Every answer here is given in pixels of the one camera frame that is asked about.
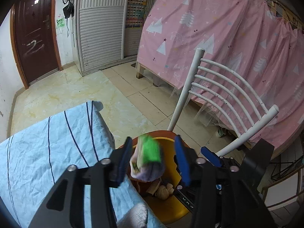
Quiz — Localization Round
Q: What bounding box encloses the green and lilac wrapper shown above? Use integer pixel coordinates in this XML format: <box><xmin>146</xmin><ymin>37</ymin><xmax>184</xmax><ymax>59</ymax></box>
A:
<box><xmin>129</xmin><ymin>135</ymin><xmax>165</xmax><ymax>182</ymax></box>

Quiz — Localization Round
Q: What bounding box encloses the beige knotted trash piece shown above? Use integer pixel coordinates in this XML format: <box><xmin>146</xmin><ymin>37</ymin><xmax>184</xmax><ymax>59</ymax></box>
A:
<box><xmin>156</xmin><ymin>183</ymin><xmax>174</xmax><ymax>200</ymax></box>

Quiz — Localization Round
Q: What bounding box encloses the orange plastic trash bin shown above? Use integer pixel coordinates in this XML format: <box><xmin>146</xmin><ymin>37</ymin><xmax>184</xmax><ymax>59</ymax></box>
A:
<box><xmin>127</xmin><ymin>130</ymin><xmax>194</xmax><ymax>225</ymax></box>

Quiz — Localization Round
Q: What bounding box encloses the left gloved hand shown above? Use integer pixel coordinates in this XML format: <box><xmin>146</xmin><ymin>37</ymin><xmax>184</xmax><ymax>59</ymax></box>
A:
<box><xmin>117</xmin><ymin>203</ymin><xmax>148</xmax><ymax>228</ymax></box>

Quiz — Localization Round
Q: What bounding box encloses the white metal chair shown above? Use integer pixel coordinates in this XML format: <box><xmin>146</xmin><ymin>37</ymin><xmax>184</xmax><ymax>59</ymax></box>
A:
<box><xmin>167</xmin><ymin>48</ymin><xmax>279</xmax><ymax>156</ymax></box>

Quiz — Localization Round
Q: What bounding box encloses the pink tree-print bed curtain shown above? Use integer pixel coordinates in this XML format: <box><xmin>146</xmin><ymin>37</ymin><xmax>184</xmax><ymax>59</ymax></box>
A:
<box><xmin>137</xmin><ymin>0</ymin><xmax>303</xmax><ymax>153</ymax></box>

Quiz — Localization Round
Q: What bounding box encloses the dark brown wooden door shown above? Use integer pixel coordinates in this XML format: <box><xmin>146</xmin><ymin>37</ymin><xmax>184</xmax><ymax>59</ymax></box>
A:
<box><xmin>10</xmin><ymin>0</ymin><xmax>62</xmax><ymax>89</ymax></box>

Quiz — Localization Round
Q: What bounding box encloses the white slatted wardrobe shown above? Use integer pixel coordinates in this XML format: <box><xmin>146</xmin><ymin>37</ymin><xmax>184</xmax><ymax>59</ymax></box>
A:
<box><xmin>71</xmin><ymin>0</ymin><xmax>155</xmax><ymax>76</ymax></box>

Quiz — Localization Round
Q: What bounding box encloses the colourful wall chart poster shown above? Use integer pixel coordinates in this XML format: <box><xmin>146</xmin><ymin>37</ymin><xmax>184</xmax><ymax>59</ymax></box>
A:
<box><xmin>125</xmin><ymin>0</ymin><xmax>147</xmax><ymax>28</ymax></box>

